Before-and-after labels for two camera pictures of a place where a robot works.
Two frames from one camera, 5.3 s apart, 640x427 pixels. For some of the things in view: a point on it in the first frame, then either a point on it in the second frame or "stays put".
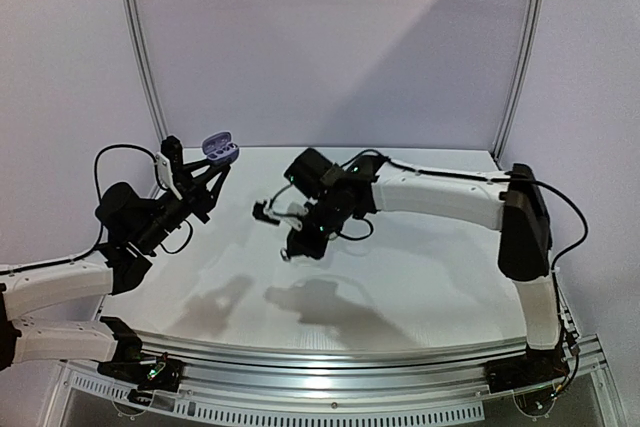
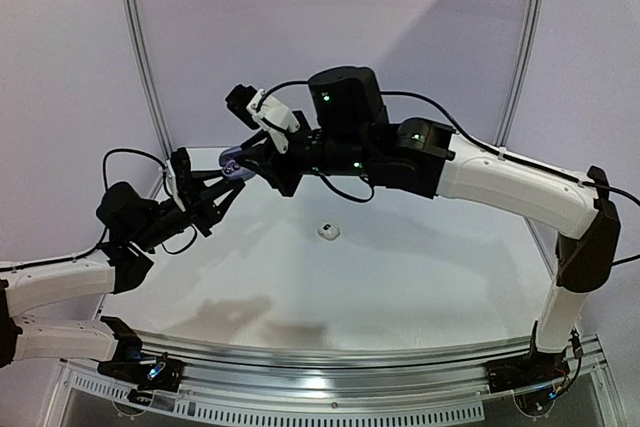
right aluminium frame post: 512,120 stays put
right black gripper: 304,235 → 279,162
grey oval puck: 219,147 → 231,168
